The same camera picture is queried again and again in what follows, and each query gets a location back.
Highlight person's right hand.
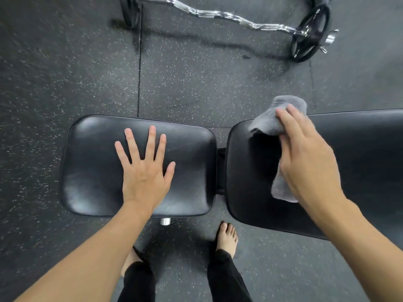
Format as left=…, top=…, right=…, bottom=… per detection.
left=275, top=104, right=347, bottom=214

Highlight person's left hand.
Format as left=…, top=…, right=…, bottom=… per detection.
left=114, top=125, right=176, bottom=214

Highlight black adjustable workout bench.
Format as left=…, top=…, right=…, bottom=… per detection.
left=59, top=109, right=403, bottom=241

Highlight grey towel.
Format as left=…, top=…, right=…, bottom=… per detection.
left=250, top=95, right=308, bottom=203

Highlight person's left forearm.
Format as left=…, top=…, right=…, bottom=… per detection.
left=14, top=201, right=155, bottom=302

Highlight person's right forearm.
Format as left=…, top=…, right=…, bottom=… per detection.
left=310, top=198, right=403, bottom=302

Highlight person's left foot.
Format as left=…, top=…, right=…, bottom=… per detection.
left=120, top=247, right=144, bottom=278

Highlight person's foot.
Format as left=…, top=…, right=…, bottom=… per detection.
left=215, top=221, right=238, bottom=259
left=120, top=247, right=144, bottom=278

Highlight person's right foot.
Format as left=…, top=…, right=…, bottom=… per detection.
left=215, top=221, right=238, bottom=259

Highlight person's black trousers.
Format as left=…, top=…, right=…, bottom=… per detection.
left=117, top=248, right=253, bottom=302

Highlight chrome curl barbell black plates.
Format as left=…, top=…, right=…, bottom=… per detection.
left=119, top=0, right=340, bottom=63

